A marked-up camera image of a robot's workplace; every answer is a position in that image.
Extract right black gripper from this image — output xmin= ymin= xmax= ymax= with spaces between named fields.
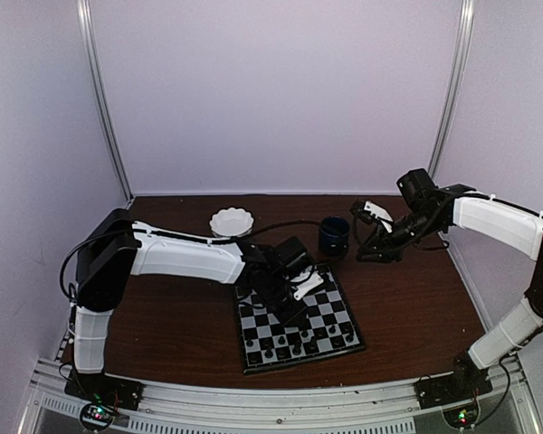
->
xmin=356 ymin=208 xmax=444 ymax=263

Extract folding black silver chessboard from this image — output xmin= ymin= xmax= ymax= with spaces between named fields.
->
xmin=234 ymin=264 xmax=366 ymax=375

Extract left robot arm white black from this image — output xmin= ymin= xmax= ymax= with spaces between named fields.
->
xmin=59 ymin=208 xmax=322 ymax=401

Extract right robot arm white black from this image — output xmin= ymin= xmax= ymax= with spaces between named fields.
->
xmin=350 ymin=168 xmax=543 ymax=400

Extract right green led circuit board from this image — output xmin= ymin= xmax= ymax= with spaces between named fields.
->
xmin=443 ymin=407 xmax=479 ymax=429

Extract green led circuit board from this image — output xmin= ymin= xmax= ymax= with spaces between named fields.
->
xmin=79 ymin=403 xmax=114 ymax=428
xmin=443 ymin=407 xmax=479 ymax=429

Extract left green led circuit board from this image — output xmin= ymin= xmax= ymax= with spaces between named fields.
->
xmin=79 ymin=403 xmax=114 ymax=428

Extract dark blue ceramic mug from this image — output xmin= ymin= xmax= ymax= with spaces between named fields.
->
xmin=318 ymin=216 xmax=350 ymax=257

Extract white scalloped ceramic bowl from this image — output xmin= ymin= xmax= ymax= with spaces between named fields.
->
xmin=209 ymin=207 xmax=254 ymax=238

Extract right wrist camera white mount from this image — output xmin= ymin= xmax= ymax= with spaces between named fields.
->
xmin=350 ymin=201 xmax=394 ymax=233

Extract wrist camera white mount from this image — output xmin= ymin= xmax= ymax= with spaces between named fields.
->
xmin=350 ymin=201 xmax=394 ymax=233
xmin=291 ymin=271 xmax=324 ymax=300

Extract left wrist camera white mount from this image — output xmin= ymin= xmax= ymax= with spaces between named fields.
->
xmin=291 ymin=271 xmax=324 ymax=300

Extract left black braided cable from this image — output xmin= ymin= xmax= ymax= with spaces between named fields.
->
xmin=248 ymin=219 xmax=322 ymax=236

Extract aluminium front rail frame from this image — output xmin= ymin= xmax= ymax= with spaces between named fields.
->
xmin=20 ymin=347 xmax=538 ymax=434

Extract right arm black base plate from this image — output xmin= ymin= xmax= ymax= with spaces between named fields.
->
xmin=414 ymin=374 xmax=493 ymax=410

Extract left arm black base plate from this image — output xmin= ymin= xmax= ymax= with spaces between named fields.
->
xmin=64 ymin=372 xmax=144 ymax=410

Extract right aluminium corner post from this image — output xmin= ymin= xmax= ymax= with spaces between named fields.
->
xmin=427 ymin=0 xmax=476 ymax=180

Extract aluminium corner post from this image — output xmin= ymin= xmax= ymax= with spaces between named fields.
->
xmin=427 ymin=0 xmax=476 ymax=180
xmin=76 ymin=0 xmax=135 ymax=203

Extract left aluminium corner post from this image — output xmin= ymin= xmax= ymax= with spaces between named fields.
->
xmin=76 ymin=0 xmax=135 ymax=203

